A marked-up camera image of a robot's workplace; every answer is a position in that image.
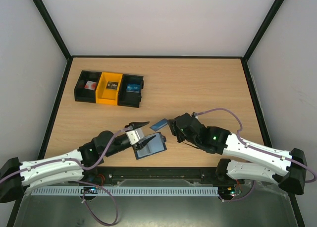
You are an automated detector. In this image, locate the blue white credit card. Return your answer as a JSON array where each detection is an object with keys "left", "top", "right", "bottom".
[{"left": 150, "top": 118, "right": 168, "bottom": 132}]

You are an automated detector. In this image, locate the blue card holder wallet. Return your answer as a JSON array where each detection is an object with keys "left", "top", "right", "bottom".
[{"left": 134, "top": 132, "right": 167, "bottom": 160}]

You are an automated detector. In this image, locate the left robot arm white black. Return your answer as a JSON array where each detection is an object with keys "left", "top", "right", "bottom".
[{"left": 0, "top": 122, "right": 156, "bottom": 203}]

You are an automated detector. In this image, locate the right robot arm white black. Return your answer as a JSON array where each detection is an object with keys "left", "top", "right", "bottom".
[{"left": 168, "top": 113, "right": 307, "bottom": 195}]

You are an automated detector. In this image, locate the blue card in bin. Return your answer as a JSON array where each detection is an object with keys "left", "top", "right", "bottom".
[{"left": 126, "top": 84, "right": 141, "bottom": 93}]

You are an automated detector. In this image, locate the black card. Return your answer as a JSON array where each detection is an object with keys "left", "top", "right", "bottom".
[{"left": 106, "top": 81, "right": 118, "bottom": 90}]

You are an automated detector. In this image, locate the white red card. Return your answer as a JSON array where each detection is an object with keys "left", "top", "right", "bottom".
[{"left": 84, "top": 81, "right": 97, "bottom": 91}]

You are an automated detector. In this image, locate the right black bin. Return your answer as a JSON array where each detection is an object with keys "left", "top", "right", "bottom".
[{"left": 117, "top": 74, "right": 144, "bottom": 108}]

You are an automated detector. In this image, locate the black bin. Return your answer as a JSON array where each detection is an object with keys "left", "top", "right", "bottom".
[
  {"left": 74, "top": 70, "right": 102, "bottom": 103},
  {"left": 117, "top": 74, "right": 144, "bottom": 108}
]

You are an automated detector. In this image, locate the yellow middle bin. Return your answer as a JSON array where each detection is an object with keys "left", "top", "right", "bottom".
[{"left": 96, "top": 72, "right": 123, "bottom": 106}]

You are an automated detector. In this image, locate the left black bin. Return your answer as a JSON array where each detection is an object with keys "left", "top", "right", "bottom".
[{"left": 74, "top": 70, "right": 102, "bottom": 103}]

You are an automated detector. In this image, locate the grey metal sheet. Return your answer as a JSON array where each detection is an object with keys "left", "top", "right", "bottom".
[{"left": 14, "top": 180, "right": 297, "bottom": 227}]

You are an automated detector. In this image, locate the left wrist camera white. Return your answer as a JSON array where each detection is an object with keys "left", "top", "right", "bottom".
[{"left": 126, "top": 128, "right": 145, "bottom": 146}]

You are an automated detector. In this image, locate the black aluminium frame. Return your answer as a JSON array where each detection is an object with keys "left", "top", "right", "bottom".
[{"left": 7, "top": 0, "right": 305, "bottom": 227}]

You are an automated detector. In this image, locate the light blue slotted cable duct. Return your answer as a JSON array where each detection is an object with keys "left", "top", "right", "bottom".
[{"left": 31, "top": 186, "right": 218, "bottom": 197}]

